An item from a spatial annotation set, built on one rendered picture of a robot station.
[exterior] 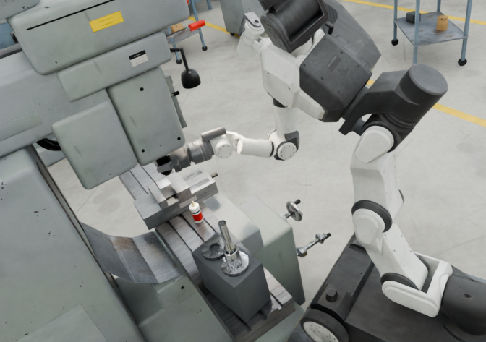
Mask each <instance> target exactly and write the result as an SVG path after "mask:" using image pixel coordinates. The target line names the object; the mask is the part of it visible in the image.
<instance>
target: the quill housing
mask: <svg viewBox="0 0 486 342"><path fill-rule="evenodd" d="M106 92H107V93H108V96H109V98H110V100H111V102H112V104H113V106H114V108H115V111H116V113H117V115H118V117H119V120H120V122H121V125H122V126H123V129H124V131H125V134H126V136H127V138H128V140H129V143H130V145H131V147H132V149H133V152H134V154H135V156H136V159H137V163H139V164H140V165H142V166H145V165H148V164H149V163H152V162H153V161H156V160H158V159H159V158H162V157H164V156H165V155H168V154H169V153H172V152H174V151H175V150H177V149H179V148H181V147H183V146H184V144H185V142H186V140H185V136H184V133H183V130H182V126H181V124H180V121H179V117H178V115H177V112H176V109H175V107H174V103H173V101H172V98H171V94H170V92H169V88H168V85H167V83H166V79H165V77H164V74H163V71H162V69H161V68H160V67H159V66H158V67H155V68H153V69H150V70H148V71H146V72H143V73H141V74H138V75H136V76H134V77H131V78H129V79H127V80H125V81H122V82H119V83H117V84H115V85H112V86H111V87H108V88H106Z"/></svg>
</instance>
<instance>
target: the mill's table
mask: <svg viewBox="0 0 486 342"><path fill-rule="evenodd" d="M156 168H158V166H157V165H156V164H155V161H153V162H152V163H149V164H148V165H145V166H142V165H140V164H139V163H138V164H137V165H136V166H135V167H134V168H132V169H130V170H128V171H126V172H124V173H123V174H120V175H118V177H119V179H120V181H121V182H122V184H123V185H124V186H125V188H126V189H127V191H128V192H129V193H130V195H131V196H132V198H133V199H134V200H137V199H139V198H141V197H143V196H145V195H147V194H149V193H150V191H149V189H148V185H150V184H152V183H155V185H156V182H157V181H160V180H162V179H164V178H165V177H166V175H163V174H161V173H158V172H157V169H156ZM167 176H168V175H167ZM156 186H157V185H156ZM198 205H199V207H200V210H201V213H202V216H203V221H202V222H201V223H195V221H194V219H193V217H192V213H191V211H190V209H188V210H185V211H184V212H183V213H180V214H178V215H177V216H175V217H173V218H171V219H169V220H167V221H166V222H164V223H162V224H160V225H158V226H156V227H155V228H154V229H155V231H156V232H157V234H158V235H159V236H160V238H161V239H162V241H163V243H164V244H165V245H166V246H167V248H168V249H169V251H170V252H171V253H172V255H173V256H174V258H175V259H176V261H177V262H178V263H179V265H180V266H181V268H182V270H183V271H184V272H185V273H186V275H187V277H188V278H189V279H190V280H191V282H192V284H193V285H194V287H195V288H196V289H197V291H198V292H199V294H200V295H201V297H202V298H203V299H204V301H205V302H206V304H207V305H208V306H209V308H210V309H211V311H212V312H213V314H214V315H215V316H216V318H217V319H218V321H219V322H220V324H221V325H222V326H223V328H224V330H225V331H226V332H227V333H228V335H229V337H230V338H231V340H232V341H233V342H254V341H256V340H257V339H258V338H260V337H261V336H262V335H264V334H265V333H267V332H268V331H269V330H270V329H272V328H273V327H275V326H276V325H277V324H279V323H280V322H281V321H282V320H284V319H285V318H287V317H288V316H289V315H290V314H292V313H293V312H295V307H294V301H293V297H292V296H291V295H290V294H289V293H288V292H287V291H286V289H285V288H284V287H283V286H282V285H281V284H280V283H279V282H278V281H277V280H276V279H275V278H274V277H273V276H272V275H271V274H270V273H269V272H268V271H267V270H266V269H265V268H264V267H263V269H264V272H265V277H266V280H267V283H268V288H269V292H270V296H271V299H270V300H269V301H268V302H267V303H266V304H265V305H264V306H263V307H262V308H261V309H260V310H259V311H258V312H257V313H256V314H255V315H254V316H253V317H252V318H250V319H249V320H248V321H247V322H245V321H243V320H242V319H241V318H240V317H239V316H238V315H236V314H235V313H234V312H233V311H232V310H231V309H229V308H228V307H227V306H226V305H225V304H224V303H223V302H222V301H221V300H220V299H218V298H217V297H216V296H215V295H214V294H213V293H211V292H210V291H209V290H208V289H207V288H206V287H205V285H204V283H203V280H202V278H201V276H200V273H199V271H198V269H197V266H196V264H195V261H194V259H193V256H192V252H193V251H194V250H195V249H197V248H198V247H199V246H200V245H201V244H203V243H204V242H205V241H207V240H208V239H209V238H210V237H211V236H212V235H214V234H215V233H216V232H219V233H221V232H220V229H219V227H218V222H219V221H220V220H219V219H218V218H217V217H216V216H215V215H214V214H213V213H212V212H211V211H210V209H209V208H208V207H207V206H206V205H205V204H204V203H203V202H201V203H199V204H198ZM229 233H230V236H231V240H232V241H233V243H235V244H236V245H237V246H239V247H241V248H242V249H243V250H244V251H246V252H248V253H249V254H250V255H252V254H251V253H250V252H249V250H248V249H247V248H246V247H245V246H244V245H243V244H242V243H241V242H240V241H239V240H238V239H237V238H236V237H235V235H233V234H232V233H231V232H230V230H229ZM252 256H253V255H252ZM253 257H254V256H253Z"/></svg>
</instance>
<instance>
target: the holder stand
mask: <svg viewBox="0 0 486 342"><path fill-rule="evenodd" d="M223 248H224V242H223V238H222V235H221V234H220V233H219V232H216V233H215V234H214V235H212V236H211V237H210V238H209V239H208V240H207V241H205V242H204V243H203V244H201V245H200V246H199V247H198V248H197V249H195V250H194V251H193V252H192V256H193V259H194V261H195V264H196V266H197V269H198V271H199V273H200V276H201V278H202V281H203V283H204V285H205V287H206V288H207V289H208V290H209V291H210V292H211V293H213V294H214V295H215V296H216V297H217V298H218V299H220V300H221V301H222V302H223V303H224V304H225V305H226V306H227V307H228V308H229V309H231V310H232V311H233V312H234V313H235V314H236V315H238V316H239V317H240V318H241V319H242V320H243V321H245V322H247V321H248V320H249V319H250V318H252V317H253V316H254V315H255V314H256V313H257V312H258V311H259V310H260V309H261V308H262V307H263V306H264V305H265V304H266V303H267V302H268V301H269V300H270V299H271V296H270V292H269V288H268V283H267V280H266V277H265V272H264V269H263V264H262V263H261V261H259V260H257V259H256V258H254V257H253V256H252V255H250V254H249V253H248V252H246V251H244V250H243V249H242V248H241V247H239V246H238V249H239V253H240V256H241V259H242V264H241V265H240V266H239V267H237V268H230V267H229V266H228V265H227V263H226V259H225V257H224V254H223Z"/></svg>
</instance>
